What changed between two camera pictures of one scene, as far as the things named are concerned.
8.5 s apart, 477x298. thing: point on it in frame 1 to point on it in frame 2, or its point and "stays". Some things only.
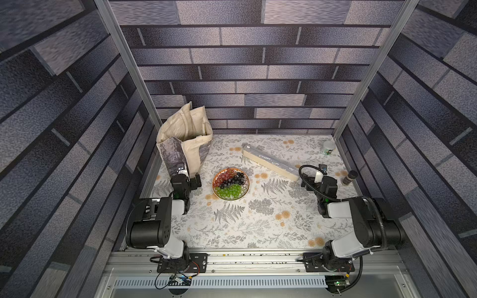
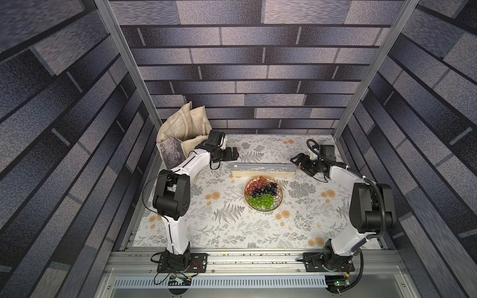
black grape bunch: (238, 179) to (270, 189)
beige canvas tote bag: (184, 138) stays
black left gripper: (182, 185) to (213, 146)
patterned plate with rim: (230, 184) to (278, 197)
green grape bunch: (233, 190) to (266, 200)
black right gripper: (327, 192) to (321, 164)
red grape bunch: (223, 176) to (261, 183)
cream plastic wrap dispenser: (271, 162) to (252, 169)
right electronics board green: (336, 284) stays
